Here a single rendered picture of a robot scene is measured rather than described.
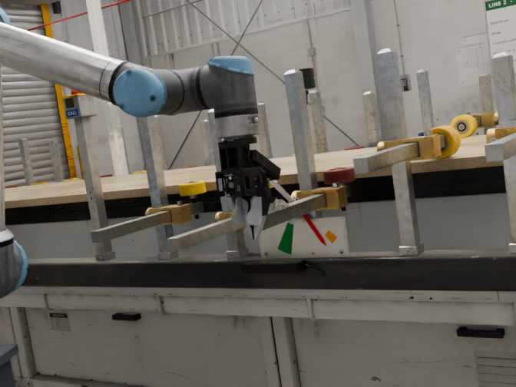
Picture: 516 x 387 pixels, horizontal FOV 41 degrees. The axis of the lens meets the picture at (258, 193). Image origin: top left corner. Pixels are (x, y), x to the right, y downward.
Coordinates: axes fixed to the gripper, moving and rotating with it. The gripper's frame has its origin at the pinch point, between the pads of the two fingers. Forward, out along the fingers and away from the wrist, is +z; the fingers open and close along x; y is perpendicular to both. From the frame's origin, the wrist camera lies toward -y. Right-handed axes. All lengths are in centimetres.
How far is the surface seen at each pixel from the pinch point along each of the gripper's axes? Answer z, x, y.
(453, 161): -9, 28, -47
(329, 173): -9.2, -1.1, -37.6
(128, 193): -8, -81, -46
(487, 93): -28, 13, -139
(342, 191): -4.7, 4.5, -32.3
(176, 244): 2.4, -23.9, -1.6
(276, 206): -4.6, 1.6, -6.4
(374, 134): -18, -33, -138
